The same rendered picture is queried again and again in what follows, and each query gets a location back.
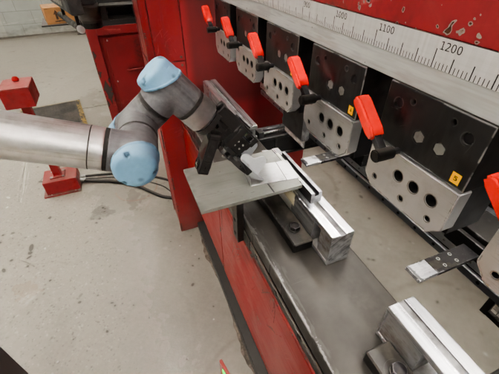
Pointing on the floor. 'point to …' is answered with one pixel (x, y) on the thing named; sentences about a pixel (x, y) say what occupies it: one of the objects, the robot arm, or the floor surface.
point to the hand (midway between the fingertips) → (254, 172)
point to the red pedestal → (20, 88)
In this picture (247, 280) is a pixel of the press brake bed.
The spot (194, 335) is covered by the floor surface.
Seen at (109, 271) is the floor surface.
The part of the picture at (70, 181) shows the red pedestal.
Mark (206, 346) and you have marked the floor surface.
